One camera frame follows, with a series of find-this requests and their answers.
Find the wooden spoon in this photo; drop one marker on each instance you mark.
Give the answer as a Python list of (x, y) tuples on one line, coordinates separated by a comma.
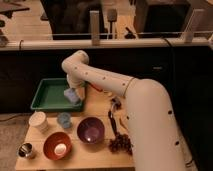
[(122, 124)]

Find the small metal cup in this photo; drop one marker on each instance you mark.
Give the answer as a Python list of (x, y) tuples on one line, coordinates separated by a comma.
[(26, 150)]

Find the green plastic tray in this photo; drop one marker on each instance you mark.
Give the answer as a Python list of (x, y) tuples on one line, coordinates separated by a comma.
[(49, 97)]

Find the dark handled utensil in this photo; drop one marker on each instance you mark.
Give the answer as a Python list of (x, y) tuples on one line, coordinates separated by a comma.
[(113, 122)]

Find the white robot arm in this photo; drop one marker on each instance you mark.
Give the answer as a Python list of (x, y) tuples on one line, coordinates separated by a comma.
[(152, 123)]

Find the small blue cup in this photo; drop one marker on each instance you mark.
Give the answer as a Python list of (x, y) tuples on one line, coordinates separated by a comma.
[(64, 120)]

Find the white paper cup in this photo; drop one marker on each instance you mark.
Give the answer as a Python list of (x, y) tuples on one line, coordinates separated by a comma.
[(39, 121)]

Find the red bowl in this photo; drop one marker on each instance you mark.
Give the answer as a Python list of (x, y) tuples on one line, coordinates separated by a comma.
[(57, 146)]

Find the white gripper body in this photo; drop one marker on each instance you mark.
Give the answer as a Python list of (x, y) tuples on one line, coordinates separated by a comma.
[(75, 84)]

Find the bunch of dark grapes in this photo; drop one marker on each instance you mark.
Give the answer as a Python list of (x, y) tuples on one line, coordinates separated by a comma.
[(120, 142)]

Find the purple bowl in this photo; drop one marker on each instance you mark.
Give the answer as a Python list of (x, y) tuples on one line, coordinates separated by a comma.
[(91, 130)]

